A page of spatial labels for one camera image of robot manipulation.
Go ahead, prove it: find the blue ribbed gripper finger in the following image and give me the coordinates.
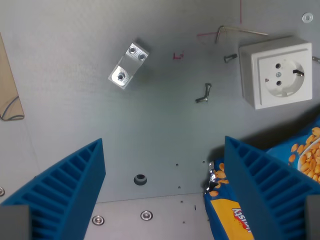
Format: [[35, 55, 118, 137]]
[[0, 138, 107, 240], [224, 136, 320, 240]]

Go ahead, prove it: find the metal allen key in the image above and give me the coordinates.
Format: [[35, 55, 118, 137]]
[[215, 25, 270, 44]]

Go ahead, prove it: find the white power socket box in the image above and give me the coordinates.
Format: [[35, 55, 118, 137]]
[[238, 36, 314, 110]]

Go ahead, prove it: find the blue peanut snack bag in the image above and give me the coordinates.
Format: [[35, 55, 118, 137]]
[[202, 126, 320, 240]]

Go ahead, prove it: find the metal washer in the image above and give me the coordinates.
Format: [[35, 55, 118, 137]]
[[301, 12, 314, 24]]

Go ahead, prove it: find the aluminium block with holes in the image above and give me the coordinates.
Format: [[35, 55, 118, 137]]
[[107, 38, 150, 91]]

